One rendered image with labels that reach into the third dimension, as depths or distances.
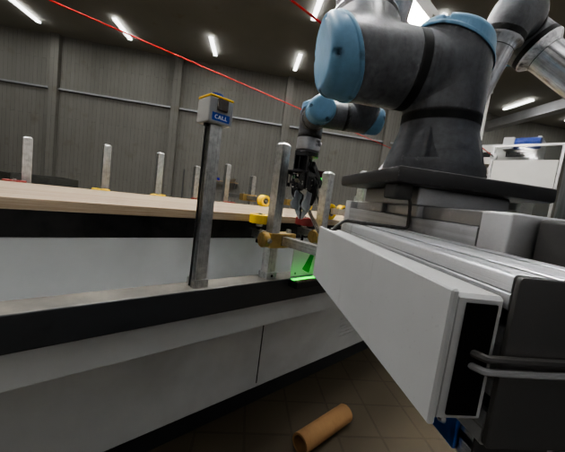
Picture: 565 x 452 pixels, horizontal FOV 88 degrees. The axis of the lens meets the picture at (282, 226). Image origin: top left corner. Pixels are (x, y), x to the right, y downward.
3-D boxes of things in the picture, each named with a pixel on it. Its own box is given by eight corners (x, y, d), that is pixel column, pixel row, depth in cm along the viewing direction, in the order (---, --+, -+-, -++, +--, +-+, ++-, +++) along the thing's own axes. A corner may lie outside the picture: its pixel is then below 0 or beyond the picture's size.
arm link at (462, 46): (505, 115, 41) (525, 13, 40) (416, 99, 40) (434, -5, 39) (449, 133, 53) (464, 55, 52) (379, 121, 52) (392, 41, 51)
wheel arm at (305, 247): (349, 266, 83) (351, 252, 83) (342, 267, 81) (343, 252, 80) (257, 238, 115) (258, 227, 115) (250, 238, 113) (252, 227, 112)
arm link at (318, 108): (352, 96, 76) (340, 108, 87) (310, 89, 75) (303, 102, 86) (347, 126, 77) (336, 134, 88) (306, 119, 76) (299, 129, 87)
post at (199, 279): (207, 286, 83) (225, 126, 79) (191, 288, 80) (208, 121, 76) (200, 282, 87) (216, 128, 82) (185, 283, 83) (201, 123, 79)
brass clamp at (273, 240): (295, 247, 104) (297, 234, 103) (265, 248, 95) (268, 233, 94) (283, 244, 108) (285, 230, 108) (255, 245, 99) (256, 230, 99)
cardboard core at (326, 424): (353, 410, 130) (308, 441, 110) (351, 426, 131) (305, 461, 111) (339, 399, 136) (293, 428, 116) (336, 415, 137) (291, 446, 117)
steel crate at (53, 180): (-8, 211, 555) (-7, 169, 547) (59, 212, 648) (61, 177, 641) (9, 218, 509) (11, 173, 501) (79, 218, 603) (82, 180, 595)
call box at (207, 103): (230, 130, 79) (234, 100, 78) (207, 123, 74) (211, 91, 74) (218, 132, 84) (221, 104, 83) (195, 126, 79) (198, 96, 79)
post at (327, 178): (317, 291, 119) (334, 172, 114) (312, 291, 116) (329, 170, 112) (311, 288, 121) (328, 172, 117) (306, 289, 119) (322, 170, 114)
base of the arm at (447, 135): (510, 186, 41) (525, 114, 40) (411, 170, 39) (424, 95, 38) (441, 187, 56) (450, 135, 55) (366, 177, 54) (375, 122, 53)
